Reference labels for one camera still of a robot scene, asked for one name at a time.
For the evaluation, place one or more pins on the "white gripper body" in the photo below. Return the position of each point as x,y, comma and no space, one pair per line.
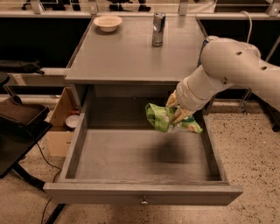
185,95

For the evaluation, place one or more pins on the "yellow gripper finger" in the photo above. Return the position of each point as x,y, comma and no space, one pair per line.
172,101
180,114

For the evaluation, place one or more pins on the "green rice chip bag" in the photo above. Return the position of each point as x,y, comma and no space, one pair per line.
161,119

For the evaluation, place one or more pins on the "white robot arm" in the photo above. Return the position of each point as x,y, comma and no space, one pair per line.
225,62

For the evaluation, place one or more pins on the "open grey top drawer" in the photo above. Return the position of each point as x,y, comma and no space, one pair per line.
121,166

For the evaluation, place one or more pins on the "metal drawer knob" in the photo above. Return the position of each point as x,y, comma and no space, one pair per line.
144,202

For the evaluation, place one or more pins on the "blue soda can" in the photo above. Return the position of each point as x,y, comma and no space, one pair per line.
207,40

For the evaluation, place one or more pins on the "grey cabinet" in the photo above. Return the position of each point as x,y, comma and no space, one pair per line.
114,75

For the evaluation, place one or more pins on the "silver energy drink can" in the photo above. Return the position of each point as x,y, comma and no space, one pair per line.
158,28

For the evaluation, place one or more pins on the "white bowl on cabinet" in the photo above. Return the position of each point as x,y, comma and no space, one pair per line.
108,23

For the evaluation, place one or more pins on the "white bowl in box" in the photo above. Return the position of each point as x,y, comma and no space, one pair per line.
71,121

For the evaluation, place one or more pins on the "cardboard box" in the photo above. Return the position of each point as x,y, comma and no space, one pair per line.
59,137

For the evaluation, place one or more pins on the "black tray stand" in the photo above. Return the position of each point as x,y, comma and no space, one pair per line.
22,125

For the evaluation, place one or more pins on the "metal rail frame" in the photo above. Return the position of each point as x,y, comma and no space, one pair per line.
272,49

